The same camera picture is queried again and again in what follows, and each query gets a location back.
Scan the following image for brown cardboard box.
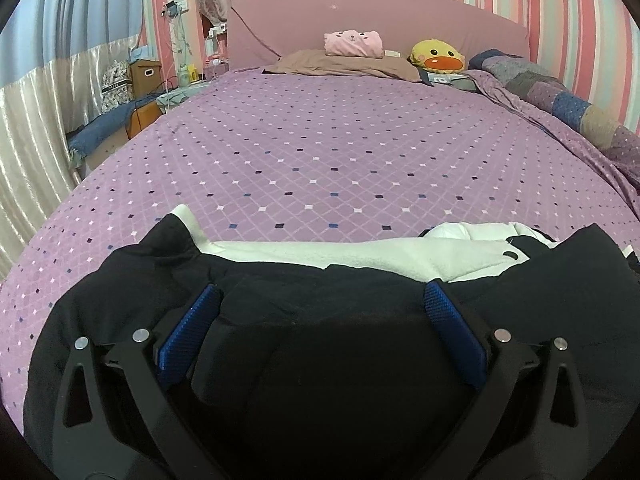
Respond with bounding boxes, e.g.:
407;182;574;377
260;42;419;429
128;60;163;97

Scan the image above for pale blue nightstand cover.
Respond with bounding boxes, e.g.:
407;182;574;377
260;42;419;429
156;77;214;109

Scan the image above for grey printed cushion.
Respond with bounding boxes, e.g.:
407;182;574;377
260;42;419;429
422;71;477;92

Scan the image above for floral patterned bag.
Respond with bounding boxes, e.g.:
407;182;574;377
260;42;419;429
101;60;134;114

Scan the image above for pink folded cloth with face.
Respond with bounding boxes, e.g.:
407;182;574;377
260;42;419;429
323;30;385;60

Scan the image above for shiny cream satin curtain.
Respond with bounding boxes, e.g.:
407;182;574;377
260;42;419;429
0;35;142;281

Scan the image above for brown pillow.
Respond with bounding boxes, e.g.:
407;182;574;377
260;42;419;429
262;49;424;83

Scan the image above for purple diamond-patterned bed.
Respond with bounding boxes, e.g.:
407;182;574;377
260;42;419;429
0;67;640;411

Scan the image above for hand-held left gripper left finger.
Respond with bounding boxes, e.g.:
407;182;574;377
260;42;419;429
52;283;226;480

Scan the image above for pink bed headboard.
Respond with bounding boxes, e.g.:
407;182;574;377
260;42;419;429
227;0;531;72

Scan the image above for light blue curtain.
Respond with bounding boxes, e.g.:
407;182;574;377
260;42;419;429
0;0;152;87

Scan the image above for patchwork quilt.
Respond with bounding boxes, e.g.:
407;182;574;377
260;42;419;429
467;49;640;192

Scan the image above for yellow duck plush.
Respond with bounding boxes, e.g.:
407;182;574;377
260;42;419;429
410;39;467;74

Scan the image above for orange wooden nightstand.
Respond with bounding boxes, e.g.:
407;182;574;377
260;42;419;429
125;100;164;141

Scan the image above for dark blue cloth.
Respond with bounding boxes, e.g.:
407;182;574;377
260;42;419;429
67;92;167;162

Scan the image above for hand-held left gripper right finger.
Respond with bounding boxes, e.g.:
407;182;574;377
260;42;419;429
423;280;590;480

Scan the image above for black coat with white lining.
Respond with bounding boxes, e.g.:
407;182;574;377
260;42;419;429
22;204;640;480

